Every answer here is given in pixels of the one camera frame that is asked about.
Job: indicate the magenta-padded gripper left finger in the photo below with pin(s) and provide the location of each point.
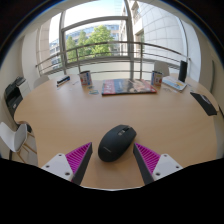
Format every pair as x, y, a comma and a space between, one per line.
61, 165

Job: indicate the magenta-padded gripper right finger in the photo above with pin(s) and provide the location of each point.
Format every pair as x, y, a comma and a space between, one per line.
165, 165

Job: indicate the black computer mouse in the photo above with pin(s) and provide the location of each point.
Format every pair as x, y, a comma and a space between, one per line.
115, 143

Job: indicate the white chair with wooden legs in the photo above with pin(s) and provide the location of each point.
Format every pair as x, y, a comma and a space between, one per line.
13, 136

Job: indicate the white and blue magazine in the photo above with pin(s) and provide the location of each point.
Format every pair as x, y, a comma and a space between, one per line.
174, 83

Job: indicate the black and white printer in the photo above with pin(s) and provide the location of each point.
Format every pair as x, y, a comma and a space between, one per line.
14, 95

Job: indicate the dark stapler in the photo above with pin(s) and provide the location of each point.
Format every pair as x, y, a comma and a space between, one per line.
63, 80

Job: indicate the metal balcony railing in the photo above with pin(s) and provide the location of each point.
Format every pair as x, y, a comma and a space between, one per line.
110, 43

